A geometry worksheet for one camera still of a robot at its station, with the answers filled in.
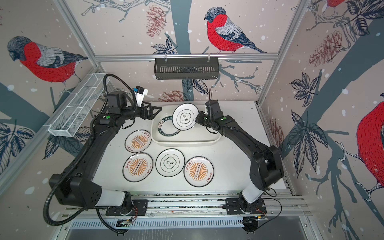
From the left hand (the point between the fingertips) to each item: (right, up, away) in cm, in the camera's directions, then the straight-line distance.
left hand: (154, 105), depth 73 cm
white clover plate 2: (+5, -34, +16) cm, 38 cm away
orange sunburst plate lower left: (-14, -36, +14) cm, 41 cm away
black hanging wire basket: (+12, +29, +33) cm, 46 cm away
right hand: (+20, -7, +11) cm, 24 cm away
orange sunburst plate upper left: (-18, -22, +25) cm, 38 cm away
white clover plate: (+14, -5, +16) cm, 22 cm away
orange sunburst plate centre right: (+23, -38, +12) cm, 46 cm away
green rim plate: (-1, -14, +31) cm, 35 cm away
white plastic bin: (+23, -19, +28) cm, 41 cm away
